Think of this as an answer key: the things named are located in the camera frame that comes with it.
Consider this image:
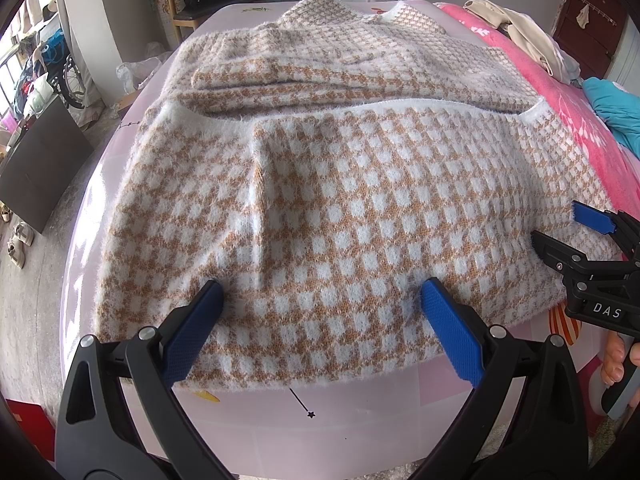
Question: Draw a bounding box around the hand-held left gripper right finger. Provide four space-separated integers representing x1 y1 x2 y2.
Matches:
419 277 588 480

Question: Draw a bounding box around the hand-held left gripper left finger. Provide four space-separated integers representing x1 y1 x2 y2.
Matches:
55 280 236 480

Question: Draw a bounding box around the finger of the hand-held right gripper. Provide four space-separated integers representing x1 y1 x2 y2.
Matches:
530 230 592 274
572 201 640 261

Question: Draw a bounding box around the beige houndstooth knit coat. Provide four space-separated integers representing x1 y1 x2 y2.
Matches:
92 0 618 393

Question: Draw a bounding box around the pile of clothes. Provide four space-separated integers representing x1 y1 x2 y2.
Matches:
15 25 66 116

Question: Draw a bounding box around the person's right hand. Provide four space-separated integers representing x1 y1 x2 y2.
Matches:
601 334 640 388

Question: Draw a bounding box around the pink floral blanket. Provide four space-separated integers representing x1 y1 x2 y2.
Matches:
432 2 640 241

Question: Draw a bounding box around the teal quilt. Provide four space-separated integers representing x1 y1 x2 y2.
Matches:
582 77 640 148

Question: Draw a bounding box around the red box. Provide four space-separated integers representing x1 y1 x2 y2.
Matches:
5 397 56 463

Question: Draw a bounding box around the beige garment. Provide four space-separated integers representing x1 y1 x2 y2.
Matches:
462 0 581 81

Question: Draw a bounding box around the dark cabinet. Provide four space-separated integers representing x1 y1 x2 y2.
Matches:
0 96 96 235

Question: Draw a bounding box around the white plastic bag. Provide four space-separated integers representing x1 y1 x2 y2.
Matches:
116 52 173 93

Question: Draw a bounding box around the wooden chair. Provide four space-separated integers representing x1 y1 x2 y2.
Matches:
159 0 271 46

